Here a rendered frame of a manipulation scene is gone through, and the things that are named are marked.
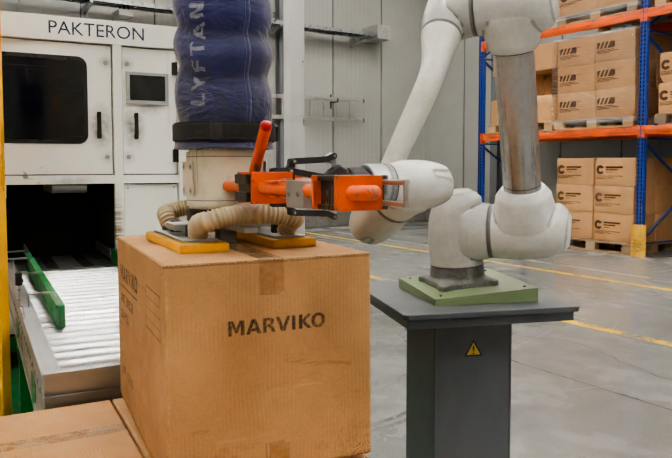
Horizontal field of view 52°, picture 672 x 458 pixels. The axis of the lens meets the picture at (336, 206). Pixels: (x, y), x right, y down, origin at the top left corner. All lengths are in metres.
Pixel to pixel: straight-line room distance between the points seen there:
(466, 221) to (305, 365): 0.79
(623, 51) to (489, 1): 7.74
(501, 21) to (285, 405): 1.02
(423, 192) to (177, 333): 0.56
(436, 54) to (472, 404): 0.97
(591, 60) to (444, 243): 7.87
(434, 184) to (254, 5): 0.53
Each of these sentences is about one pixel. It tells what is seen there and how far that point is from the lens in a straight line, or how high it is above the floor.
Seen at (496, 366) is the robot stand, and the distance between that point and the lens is 2.04.
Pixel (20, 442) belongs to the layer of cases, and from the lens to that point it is 1.67.
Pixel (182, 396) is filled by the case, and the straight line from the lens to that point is 1.27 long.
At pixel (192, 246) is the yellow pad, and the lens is 1.37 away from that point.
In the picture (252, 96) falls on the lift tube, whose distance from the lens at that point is 1.48.
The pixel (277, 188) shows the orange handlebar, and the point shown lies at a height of 1.09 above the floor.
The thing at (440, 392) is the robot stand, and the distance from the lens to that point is 1.99.
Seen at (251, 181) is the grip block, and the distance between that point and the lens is 1.27.
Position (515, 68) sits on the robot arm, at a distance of 1.80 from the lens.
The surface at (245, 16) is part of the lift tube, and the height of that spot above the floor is 1.44.
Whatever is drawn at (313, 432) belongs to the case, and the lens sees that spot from 1.38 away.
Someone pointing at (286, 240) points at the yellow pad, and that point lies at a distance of 1.43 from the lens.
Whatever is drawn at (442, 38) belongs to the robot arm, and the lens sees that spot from 1.71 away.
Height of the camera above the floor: 1.13
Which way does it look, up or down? 3 degrees down
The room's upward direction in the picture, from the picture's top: straight up
